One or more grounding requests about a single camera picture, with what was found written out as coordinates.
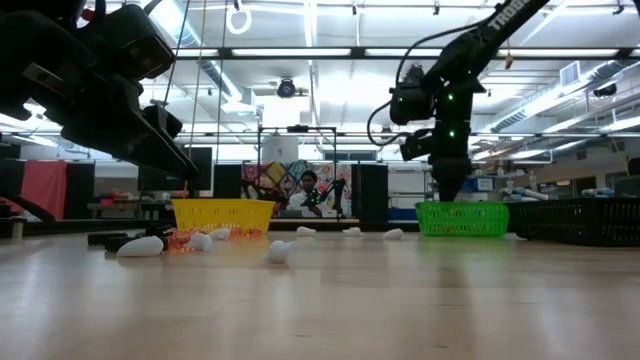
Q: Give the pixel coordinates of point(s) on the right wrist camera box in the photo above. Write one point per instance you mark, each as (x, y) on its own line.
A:
(410, 105)

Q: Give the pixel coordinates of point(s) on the red hanging cloth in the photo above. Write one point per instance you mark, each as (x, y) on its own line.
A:
(45, 190)

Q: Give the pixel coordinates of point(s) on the black room panel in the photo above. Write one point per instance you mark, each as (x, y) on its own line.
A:
(370, 195)
(80, 190)
(227, 180)

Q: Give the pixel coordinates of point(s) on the small background robot arm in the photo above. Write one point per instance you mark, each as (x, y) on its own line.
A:
(335, 192)

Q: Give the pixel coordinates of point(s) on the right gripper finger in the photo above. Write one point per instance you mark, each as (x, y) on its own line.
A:
(444, 185)
(457, 182)

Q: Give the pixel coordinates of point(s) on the black ceiling camera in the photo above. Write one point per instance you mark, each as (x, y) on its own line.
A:
(286, 89)
(606, 90)
(414, 75)

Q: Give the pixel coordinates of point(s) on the black computer monitor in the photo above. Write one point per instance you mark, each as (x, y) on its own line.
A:
(165, 184)

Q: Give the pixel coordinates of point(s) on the black plastic basket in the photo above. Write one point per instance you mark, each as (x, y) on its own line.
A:
(575, 222)

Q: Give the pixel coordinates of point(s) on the white ceiling vent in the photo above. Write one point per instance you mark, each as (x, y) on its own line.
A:
(570, 73)

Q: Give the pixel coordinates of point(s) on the white tube bundle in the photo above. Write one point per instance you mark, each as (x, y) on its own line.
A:
(525, 193)

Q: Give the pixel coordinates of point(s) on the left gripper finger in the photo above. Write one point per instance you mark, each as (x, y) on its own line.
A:
(110, 142)
(170, 152)

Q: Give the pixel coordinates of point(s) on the white board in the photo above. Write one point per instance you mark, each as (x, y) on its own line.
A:
(280, 150)

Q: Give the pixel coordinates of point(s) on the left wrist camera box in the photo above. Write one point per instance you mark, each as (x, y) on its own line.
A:
(130, 45)

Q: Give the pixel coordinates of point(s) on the green plastic basket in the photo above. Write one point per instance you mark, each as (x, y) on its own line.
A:
(462, 220)

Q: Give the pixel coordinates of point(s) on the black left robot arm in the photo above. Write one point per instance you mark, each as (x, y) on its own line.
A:
(40, 5)

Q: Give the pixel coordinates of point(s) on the person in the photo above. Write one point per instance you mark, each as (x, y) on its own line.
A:
(306, 202)

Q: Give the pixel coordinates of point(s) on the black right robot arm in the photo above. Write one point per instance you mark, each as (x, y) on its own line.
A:
(480, 45)

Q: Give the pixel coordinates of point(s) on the blue box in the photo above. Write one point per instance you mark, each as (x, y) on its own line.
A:
(402, 214)

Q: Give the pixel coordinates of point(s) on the cluttered background desk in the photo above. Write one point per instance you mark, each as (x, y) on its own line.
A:
(120, 205)

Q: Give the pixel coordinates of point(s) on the black table edge rail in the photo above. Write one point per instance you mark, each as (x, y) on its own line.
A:
(60, 226)

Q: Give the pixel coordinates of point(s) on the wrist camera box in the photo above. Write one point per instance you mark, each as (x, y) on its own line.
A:
(130, 45)
(410, 105)

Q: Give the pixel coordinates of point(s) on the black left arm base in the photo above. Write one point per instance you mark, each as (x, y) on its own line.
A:
(30, 205)

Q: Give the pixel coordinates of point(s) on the blue storage bin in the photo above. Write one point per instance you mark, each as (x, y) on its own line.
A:
(482, 184)

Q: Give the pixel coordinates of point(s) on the silver metal post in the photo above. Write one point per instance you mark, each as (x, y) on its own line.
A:
(18, 230)

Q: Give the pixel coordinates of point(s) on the colourful patchwork quilt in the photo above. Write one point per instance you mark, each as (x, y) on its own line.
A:
(275, 180)

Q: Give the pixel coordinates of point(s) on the black overhead beam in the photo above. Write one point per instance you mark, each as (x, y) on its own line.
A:
(357, 52)

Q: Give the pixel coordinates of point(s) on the yellow plastic basket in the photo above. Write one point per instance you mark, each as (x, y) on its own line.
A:
(222, 215)

